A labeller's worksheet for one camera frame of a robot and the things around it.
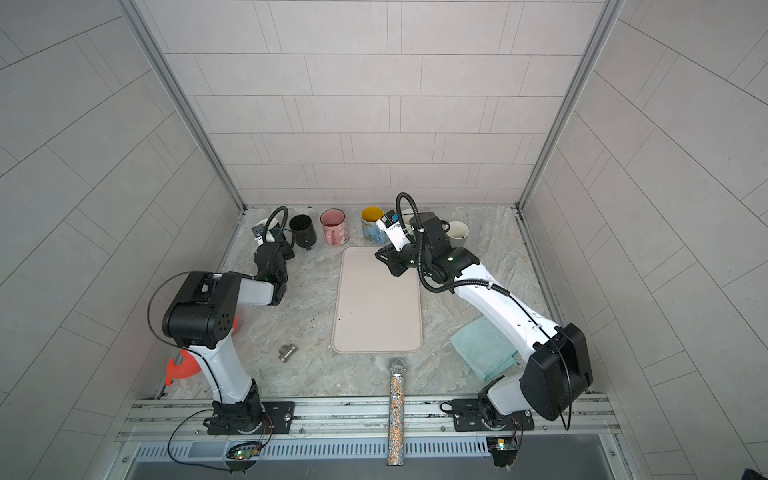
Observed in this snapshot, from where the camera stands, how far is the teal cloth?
2.59 feet

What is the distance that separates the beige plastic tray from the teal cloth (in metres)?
0.11

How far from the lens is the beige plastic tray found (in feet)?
2.76

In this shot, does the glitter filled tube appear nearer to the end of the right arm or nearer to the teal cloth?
the teal cloth

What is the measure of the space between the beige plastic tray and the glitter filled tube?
0.07 metres
